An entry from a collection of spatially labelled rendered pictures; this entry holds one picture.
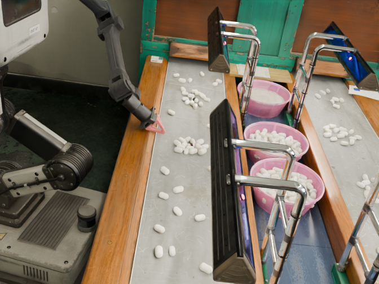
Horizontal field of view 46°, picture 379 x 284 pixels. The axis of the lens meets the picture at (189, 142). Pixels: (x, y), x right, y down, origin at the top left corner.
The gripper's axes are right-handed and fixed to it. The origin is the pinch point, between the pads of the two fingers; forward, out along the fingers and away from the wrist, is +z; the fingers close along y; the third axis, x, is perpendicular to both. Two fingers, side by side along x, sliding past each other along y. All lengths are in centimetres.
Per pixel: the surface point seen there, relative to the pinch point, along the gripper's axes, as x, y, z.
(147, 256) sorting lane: 1, -65, 4
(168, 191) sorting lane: -1.3, -34.8, 5.8
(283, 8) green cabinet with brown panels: -61, 79, 17
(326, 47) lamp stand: -67, 22, 25
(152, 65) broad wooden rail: 6, 64, -10
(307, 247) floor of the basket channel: -26, -46, 46
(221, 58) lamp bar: -37.8, -0.9, -7.2
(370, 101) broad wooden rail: -65, 53, 76
